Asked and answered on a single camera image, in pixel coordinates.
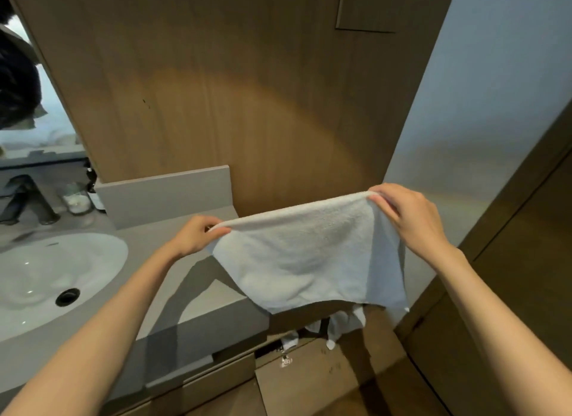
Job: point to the person's right hand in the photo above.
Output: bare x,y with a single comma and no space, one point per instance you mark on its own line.
415,223

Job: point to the person's left hand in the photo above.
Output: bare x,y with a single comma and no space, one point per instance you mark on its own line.
196,237

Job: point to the large white towel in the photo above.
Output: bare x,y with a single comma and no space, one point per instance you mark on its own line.
304,259

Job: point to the person's left forearm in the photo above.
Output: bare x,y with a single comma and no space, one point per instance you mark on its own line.
89,335

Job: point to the grey stone backsplash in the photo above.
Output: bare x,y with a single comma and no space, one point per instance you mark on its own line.
165,196

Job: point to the dark pump bottle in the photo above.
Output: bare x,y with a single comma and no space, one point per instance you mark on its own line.
94,196

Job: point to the glass jar with cotton pads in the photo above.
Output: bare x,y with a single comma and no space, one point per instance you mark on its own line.
77,201

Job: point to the black sink drain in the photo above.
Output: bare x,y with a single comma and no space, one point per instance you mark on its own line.
68,297

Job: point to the wooden vanity base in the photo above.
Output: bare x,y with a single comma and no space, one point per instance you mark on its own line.
201,384

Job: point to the metal door hinge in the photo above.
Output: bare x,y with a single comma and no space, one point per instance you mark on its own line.
286,361

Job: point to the white oval sink basin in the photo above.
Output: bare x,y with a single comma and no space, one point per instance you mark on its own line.
44,272

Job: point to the wooden back panel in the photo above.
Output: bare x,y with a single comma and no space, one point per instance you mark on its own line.
223,71

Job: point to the black faucet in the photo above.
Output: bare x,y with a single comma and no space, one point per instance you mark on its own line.
27,201

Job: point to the wall mirror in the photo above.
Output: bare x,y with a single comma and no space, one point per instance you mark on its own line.
53,116

